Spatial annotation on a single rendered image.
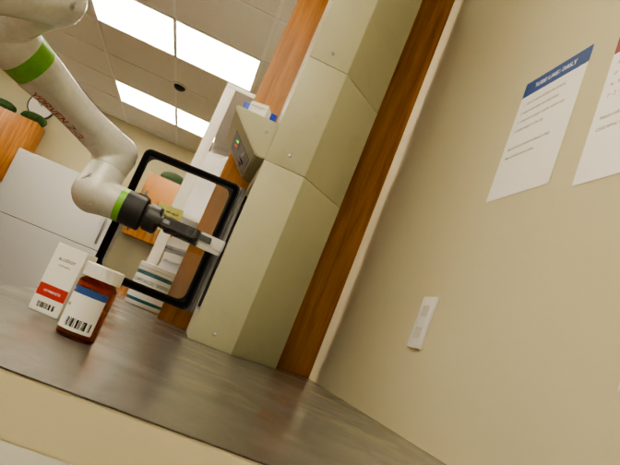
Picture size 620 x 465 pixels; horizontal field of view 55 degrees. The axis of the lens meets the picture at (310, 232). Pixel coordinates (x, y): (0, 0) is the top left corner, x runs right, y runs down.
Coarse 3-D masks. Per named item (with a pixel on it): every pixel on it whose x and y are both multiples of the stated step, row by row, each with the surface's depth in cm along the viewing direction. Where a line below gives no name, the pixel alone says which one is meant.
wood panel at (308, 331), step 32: (320, 0) 196; (448, 0) 206; (288, 32) 192; (416, 32) 202; (288, 64) 191; (416, 64) 201; (256, 96) 188; (384, 96) 197; (416, 96) 199; (384, 128) 196; (384, 160) 195; (352, 192) 191; (352, 224) 190; (320, 256) 187; (352, 256) 189; (320, 288) 185; (320, 320) 184; (288, 352) 181
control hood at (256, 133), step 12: (240, 108) 148; (240, 120) 149; (252, 120) 148; (264, 120) 149; (240, 132) 154; (252, 132) 148; (264, 132) 149; (228, 144) 178; (252, 144) 148; (264, 144) 148; (252, 156) 151; (264, 156) 148; (252, 168) 161
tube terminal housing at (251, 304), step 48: (288, 96) 174; (336, 96) 154; (288, 144) 150; (336, 144) 158; (288, 192) 148; (336, 192) 162; (240, 240) 145; (288, 240) 150; (240, 288) 143; (288, 288) 154; (192, 336) 140; (240, 336) 143; (288, 336) 159
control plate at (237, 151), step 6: (234, 138) 164; (240, 138) 157; (234, 144) 167; (240, 144) 160; (234, 150) 171; (240, 150) 163; (234, 156) 174; (240, 156) 166; (246, 156) 158; (246, 162) 161; (240, 168) 173
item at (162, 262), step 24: (168, 168) 176; (168, 192) 175; (192, 192) 176; (216, 192) 176; (168, 216) 174; (192, 216) 175; (216, 216) 175; (120, 240) 172; (144, 240) 172; (168, 240) 173; (120, 264) 170; (144, 264) 171; (168, 264) 172; (192, 264) 172; (168, 288) 171
